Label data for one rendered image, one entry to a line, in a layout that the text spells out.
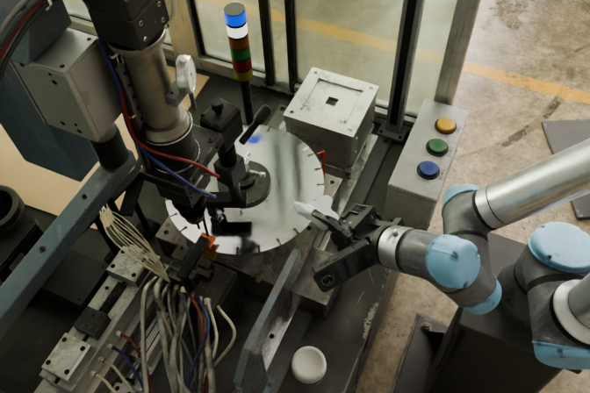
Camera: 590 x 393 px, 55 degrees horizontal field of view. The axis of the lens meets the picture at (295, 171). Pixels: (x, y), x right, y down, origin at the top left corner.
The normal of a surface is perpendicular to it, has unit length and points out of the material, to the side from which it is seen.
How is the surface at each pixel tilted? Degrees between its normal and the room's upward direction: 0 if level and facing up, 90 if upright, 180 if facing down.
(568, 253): 7
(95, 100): 90
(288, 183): 0
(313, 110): 0
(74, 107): 90
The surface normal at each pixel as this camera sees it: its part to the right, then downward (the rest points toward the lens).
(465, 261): 0.61, 0.08
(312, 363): -0.04, -0.60
